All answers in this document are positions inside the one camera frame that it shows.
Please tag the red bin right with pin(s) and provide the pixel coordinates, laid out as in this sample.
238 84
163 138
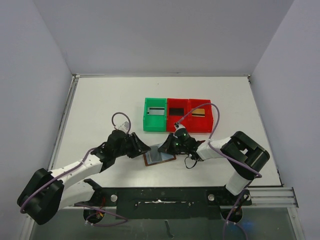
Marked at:
200 124

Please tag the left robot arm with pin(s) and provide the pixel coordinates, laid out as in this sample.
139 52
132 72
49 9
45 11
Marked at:
43 195

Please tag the aluminium left rail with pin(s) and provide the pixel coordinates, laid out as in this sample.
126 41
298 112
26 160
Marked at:
64 119

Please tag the aluminium front rail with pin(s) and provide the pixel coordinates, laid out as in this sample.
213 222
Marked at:
273 197

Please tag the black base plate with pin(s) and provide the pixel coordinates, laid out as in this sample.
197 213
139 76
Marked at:
168 203

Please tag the brown leather card holder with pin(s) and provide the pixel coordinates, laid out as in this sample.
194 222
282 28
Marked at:
154 157

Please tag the green bin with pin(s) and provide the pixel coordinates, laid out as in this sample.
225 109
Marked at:
155 123

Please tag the red bin middle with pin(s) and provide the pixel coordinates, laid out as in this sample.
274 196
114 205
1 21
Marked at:
175 103

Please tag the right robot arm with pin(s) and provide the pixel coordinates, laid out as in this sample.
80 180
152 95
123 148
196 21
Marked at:
245 155

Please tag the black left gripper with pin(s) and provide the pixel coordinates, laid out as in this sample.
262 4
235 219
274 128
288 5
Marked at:
138 147

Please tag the red bin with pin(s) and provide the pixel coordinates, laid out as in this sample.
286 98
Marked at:
200 124
175 103

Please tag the black card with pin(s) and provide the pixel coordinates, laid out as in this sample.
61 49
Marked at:
176 111

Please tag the aluminium rail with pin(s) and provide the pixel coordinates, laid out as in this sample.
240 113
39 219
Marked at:
64 119
273 197

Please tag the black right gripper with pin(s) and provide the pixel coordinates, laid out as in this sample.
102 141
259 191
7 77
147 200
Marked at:
170 143

